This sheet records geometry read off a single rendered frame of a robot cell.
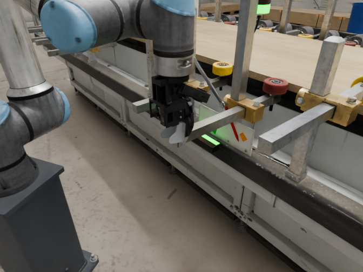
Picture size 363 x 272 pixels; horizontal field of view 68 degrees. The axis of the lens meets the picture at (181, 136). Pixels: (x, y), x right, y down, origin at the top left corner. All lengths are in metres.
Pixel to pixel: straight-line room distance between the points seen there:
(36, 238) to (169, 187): 0.93
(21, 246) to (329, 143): 1.11
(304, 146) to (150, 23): 0.51
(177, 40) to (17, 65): 0.60
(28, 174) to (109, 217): 0.75
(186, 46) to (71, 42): 0.22
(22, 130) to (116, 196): 0.94
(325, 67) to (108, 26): 0.49
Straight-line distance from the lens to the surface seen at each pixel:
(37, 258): 1.21
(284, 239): 1.42
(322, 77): 0.72
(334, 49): 0.70
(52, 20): 0.55
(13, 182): 1.04
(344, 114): 0.72
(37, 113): 1.03
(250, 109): 0.85
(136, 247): 1.53
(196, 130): 0.73
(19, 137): 1.01
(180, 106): 0.63
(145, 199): 1.75
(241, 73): 0.86
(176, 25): 0.57
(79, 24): 0.52
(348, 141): 1.00
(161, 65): 0.59
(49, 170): 1.11
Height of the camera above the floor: 1.23
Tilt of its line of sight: 32 degrees down
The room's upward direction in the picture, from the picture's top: straight up
